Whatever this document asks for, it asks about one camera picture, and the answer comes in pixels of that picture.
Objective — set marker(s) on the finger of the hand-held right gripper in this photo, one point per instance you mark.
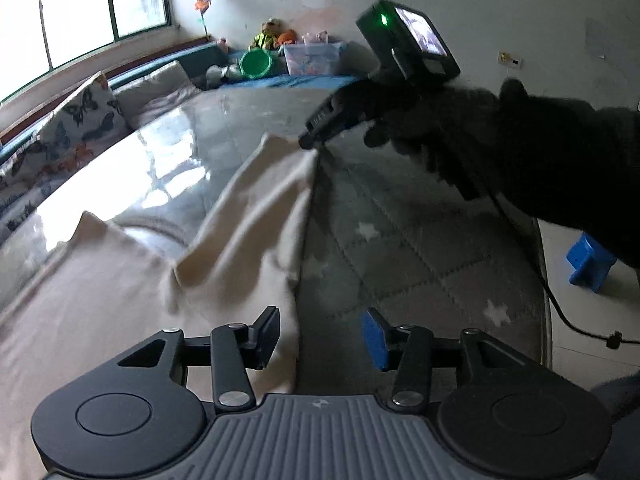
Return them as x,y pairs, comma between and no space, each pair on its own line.
317,127

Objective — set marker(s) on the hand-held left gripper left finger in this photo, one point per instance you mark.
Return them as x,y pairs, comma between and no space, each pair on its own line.
264,342

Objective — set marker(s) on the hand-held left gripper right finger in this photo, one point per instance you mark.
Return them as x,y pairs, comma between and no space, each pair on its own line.
375,341

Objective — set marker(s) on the beige shirt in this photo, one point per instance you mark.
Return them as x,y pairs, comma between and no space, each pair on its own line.
100,305

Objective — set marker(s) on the person's right forearm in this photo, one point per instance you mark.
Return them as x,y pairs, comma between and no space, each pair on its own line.
575,170

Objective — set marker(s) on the person's right hand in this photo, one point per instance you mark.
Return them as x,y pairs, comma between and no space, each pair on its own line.
440,125

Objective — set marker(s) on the clear plastic storage box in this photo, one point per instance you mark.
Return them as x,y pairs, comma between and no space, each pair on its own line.
312,60

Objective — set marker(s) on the green plastic bowl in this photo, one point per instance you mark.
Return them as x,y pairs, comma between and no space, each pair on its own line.
256,64

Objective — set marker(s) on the orange plush toy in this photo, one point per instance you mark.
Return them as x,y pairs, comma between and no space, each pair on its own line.
287,37

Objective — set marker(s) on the grey quilted star table cover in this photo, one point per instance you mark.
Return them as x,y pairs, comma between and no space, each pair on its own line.
400,240

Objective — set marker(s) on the yellow green plush toy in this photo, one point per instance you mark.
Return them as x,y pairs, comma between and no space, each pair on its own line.
264,35

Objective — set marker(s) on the grey plush toy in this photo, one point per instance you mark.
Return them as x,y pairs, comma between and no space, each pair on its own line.
222,74

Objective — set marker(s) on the teal sofa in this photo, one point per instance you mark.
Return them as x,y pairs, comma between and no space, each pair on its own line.
197,54

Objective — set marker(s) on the beige cushion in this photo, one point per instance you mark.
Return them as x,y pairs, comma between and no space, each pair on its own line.
155,92

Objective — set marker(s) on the colourful pinwheel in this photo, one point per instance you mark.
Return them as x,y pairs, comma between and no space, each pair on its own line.
203,2

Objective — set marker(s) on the blue plastic stool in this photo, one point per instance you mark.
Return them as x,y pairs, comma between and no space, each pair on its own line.
592,260

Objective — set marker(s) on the green framed window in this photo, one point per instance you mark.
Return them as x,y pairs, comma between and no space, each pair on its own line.
75,10

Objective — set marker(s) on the white wall socket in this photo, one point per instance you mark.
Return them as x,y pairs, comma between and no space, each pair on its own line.
511,60

